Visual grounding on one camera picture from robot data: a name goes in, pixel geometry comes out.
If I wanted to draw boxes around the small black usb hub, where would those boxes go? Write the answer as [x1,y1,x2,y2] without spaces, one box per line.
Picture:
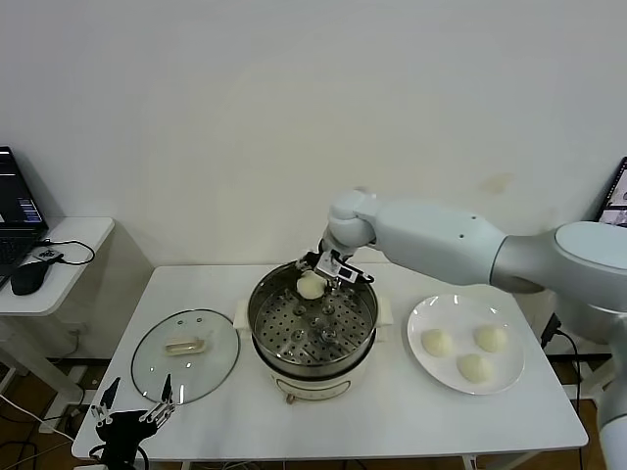
[32,247,65,265]

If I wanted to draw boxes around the stainless steel steamer basket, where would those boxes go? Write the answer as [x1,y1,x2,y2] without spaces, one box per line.
[233,258,395,366]

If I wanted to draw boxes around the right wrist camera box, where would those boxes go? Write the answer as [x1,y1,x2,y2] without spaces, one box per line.
[315,258,358,285]

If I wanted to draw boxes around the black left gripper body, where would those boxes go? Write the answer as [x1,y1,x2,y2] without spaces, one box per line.
[95,411,157,464]

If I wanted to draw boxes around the black computer mouse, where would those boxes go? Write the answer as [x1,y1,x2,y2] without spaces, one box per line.
[10,261,50,297]

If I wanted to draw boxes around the white steamed baozi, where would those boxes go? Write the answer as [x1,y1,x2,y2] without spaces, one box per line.
[420,328,455,357]
[296,272,326,301]
[456,352,494,384]
[473,324,509,353]

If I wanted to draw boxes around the black laptop with pink screen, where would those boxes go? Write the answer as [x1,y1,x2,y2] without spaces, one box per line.
[594,156,627,224]

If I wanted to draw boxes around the black laptop with dark screen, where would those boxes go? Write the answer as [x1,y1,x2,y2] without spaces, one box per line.
[0,145,50,290]

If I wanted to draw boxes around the white round plate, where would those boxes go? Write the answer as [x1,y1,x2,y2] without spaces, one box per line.
[407,293,526,396]

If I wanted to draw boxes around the cream electric cooker base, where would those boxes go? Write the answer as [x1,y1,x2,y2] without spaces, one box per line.
[252,322,391,406]

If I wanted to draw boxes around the black usb hub cable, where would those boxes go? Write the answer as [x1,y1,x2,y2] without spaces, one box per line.
[33,238,96,267]

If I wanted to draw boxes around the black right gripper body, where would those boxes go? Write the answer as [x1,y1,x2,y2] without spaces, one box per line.
[303,250,344,271]

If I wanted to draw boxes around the round glass pot lid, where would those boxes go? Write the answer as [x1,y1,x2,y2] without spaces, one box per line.
[130,307,242,406]

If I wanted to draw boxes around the white side table with mouse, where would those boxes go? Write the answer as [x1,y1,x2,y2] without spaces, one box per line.
[0,216,154,410]

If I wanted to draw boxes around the black laptop power cable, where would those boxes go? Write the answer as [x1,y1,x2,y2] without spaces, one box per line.
[541,312,613,407]

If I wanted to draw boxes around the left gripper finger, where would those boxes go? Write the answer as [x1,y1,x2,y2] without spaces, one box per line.
[141,374,176,425]
[92,375,121,423]

